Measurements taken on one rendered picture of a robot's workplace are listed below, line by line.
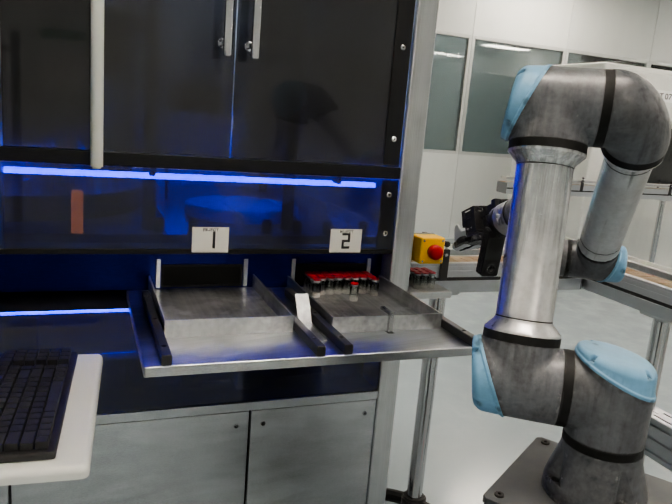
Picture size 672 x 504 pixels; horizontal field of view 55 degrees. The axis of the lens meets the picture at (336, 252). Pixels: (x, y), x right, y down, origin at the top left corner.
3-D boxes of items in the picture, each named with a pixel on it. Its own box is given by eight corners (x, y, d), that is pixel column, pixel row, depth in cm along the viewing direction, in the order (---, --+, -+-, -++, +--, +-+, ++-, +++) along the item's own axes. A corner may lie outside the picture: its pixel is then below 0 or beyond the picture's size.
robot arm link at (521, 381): (566, 437, 92) (619, 57, 91) (460, 417, 96) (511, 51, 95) (559, 418, 104) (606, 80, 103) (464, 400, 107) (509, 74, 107)
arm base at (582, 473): (654, 491, 102) (666, 434, 100) (634, 537, 90) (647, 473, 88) (558, 457, 110) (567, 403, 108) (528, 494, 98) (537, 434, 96)
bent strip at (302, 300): (293, 319, 143) (295, 293, 141) (306, 318, 144) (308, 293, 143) (313, 341, 130) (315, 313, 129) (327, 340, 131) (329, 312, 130)
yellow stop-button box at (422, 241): (406, 258, 178) (409, 232, 176) (429, 257, 181) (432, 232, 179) (419, 264, 171) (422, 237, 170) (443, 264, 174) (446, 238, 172)
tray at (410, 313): (286, 288, 166) (287, 275, 166) (378, 287, 176) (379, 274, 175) (331, 333, 136) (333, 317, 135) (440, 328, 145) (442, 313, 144)
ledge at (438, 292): (387, 285, 186) (388, 279, 186) (426, 284, 191) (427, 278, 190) (409, 299, 173) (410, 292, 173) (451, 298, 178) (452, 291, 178)
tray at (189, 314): (147, 289, 156) (148, 275, 155) (253, 287, 165) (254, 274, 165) (164, 337, 125) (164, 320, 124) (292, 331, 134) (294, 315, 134)
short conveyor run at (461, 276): (391, 296, 182) (397, 241, 179) (369, 281, 196) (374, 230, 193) (584, 291, 207) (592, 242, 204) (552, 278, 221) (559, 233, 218)
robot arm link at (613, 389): (654, 462, 91) (672, 371, 88) (554, 442, 94) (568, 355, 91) (638, 425, 102) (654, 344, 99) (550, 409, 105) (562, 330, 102)
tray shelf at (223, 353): (126, 297, 154) (126, 290, 154) (389, 291, 180) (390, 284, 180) (143, 377, 111) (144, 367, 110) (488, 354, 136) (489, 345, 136)
